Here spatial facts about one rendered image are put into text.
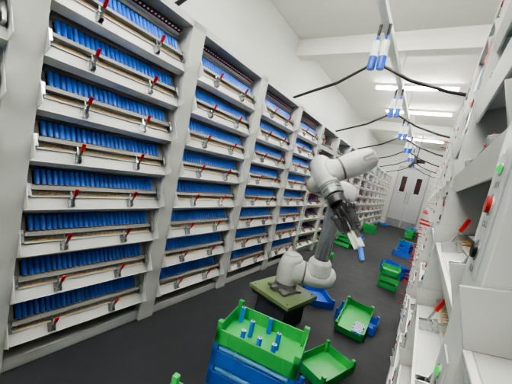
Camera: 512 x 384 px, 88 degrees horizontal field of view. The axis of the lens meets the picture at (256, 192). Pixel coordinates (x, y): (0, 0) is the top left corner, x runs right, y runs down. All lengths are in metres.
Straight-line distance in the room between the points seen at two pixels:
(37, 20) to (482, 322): 1.34
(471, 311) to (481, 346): 0.03
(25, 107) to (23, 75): 0.11
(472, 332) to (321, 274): 1.64
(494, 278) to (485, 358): 0.06
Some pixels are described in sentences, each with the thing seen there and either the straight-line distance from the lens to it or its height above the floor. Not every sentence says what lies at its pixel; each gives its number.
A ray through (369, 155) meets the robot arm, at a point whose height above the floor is 1.19.
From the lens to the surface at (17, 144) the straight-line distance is 1.27.
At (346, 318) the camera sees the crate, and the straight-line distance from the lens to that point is 2.35.
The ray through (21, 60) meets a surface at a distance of 1.27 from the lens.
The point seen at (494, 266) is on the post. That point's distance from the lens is 0.28.
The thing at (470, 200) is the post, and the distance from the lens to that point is 0.98.
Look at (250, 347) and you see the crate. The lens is 1.04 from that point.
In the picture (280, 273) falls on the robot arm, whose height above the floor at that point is 0.35.
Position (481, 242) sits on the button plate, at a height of 1.02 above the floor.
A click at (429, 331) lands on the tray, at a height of 0.74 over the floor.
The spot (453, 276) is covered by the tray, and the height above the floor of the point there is 0.97.
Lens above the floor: 1.04
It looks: 5 degrees down
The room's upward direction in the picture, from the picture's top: 12 degrees clockwise
